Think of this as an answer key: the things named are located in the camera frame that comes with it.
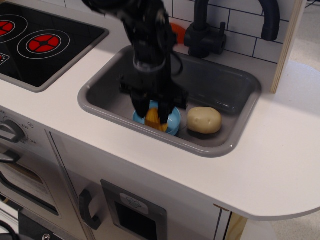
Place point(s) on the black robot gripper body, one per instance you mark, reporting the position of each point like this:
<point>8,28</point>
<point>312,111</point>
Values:
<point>157,86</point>

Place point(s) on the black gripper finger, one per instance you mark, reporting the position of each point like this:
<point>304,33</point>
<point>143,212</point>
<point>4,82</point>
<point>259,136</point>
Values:
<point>141,105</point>
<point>165,108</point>

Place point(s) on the yellow toy corn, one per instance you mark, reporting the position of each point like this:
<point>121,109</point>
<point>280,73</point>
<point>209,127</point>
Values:
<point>152,120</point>

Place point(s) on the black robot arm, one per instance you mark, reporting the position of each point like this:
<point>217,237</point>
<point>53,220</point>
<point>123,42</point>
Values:
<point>147,26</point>

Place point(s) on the light blue bowl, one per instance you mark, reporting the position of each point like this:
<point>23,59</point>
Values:
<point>175,120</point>

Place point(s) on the grey plastic sink basin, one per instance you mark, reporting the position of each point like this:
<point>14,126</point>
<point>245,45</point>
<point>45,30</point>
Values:
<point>232,92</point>

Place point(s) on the beige toy potato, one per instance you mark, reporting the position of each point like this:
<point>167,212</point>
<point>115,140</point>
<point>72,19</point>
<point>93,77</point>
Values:
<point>204,120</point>

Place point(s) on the orange toy object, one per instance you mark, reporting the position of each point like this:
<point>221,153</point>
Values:
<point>179,31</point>

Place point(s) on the dark grey toy faucet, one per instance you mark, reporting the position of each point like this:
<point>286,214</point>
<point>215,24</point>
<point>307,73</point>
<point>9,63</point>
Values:
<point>202,41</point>

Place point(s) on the grey dispenser panel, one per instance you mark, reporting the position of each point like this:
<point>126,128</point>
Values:
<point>135,215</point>

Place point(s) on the black toy stovetop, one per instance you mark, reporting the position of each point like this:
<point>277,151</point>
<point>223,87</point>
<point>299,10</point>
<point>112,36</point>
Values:
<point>37,48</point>

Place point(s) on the toy oven door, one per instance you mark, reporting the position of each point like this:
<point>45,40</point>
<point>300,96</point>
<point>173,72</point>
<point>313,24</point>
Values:
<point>35,184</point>

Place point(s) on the grey oven knob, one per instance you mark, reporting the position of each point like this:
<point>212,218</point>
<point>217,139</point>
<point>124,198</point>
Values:
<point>11,132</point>

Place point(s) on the wooden side panel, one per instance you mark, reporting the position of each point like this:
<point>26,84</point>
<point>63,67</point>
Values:
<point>290,36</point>

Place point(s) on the dark grey cabinet handle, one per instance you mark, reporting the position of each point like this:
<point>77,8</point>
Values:
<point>85,199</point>

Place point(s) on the grey oven door handle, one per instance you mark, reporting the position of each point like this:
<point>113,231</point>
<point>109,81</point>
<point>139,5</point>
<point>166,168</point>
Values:
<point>9,157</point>

